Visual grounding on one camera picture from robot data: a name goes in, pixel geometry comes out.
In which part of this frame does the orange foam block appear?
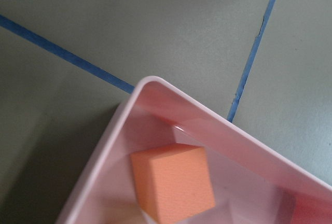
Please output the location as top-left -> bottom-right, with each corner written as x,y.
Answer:
130,143 -> 215,223

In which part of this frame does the pink foam block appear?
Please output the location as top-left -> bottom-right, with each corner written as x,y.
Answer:
275,192 -> 331,223

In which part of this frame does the pink plastic bin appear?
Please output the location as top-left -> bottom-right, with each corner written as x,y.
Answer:
57,76 -> 331,223

